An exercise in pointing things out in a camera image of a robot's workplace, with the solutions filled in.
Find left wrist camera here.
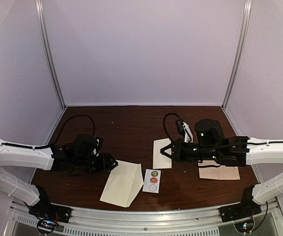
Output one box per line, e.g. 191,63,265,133
92,137,104,156

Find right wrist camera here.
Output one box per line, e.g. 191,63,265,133
175,119,193,143

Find cream envelope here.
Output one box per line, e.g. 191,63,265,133
100,160,144,208

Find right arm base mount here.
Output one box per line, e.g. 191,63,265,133
220,193,261,234

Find red round sticker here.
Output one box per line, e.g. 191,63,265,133
150,177,158,184

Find aluminium frame post rear right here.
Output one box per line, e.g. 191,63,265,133
221,0,252,111

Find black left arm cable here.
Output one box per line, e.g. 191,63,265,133
45,115,96,148

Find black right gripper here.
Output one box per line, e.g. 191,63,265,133
160,139,220,163

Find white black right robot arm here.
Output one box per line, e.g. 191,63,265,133
160,118,283,217

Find aluminium frame post rear left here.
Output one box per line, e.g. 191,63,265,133
35,0,66,110

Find aluminium front rail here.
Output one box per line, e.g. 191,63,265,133
1,199,283,236

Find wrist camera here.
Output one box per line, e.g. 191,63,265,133
175,119,193,143
92,137,104,156

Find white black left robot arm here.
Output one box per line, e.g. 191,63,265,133
0,134,118,218

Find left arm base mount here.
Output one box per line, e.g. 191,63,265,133
25,200,71,235

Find lined stationery sheet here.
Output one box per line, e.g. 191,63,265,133
198,160,240,180

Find white sticker sheet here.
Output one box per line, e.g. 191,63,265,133
142,169,161,194

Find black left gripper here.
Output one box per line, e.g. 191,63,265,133
74,153,118,175

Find tan letter paper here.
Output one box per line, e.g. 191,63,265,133
153,138,172,169

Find aluminium frame post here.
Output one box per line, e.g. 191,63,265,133
35,0,66,110
221,0,252,111

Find green round sticker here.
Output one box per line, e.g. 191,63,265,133
151,171,158,177

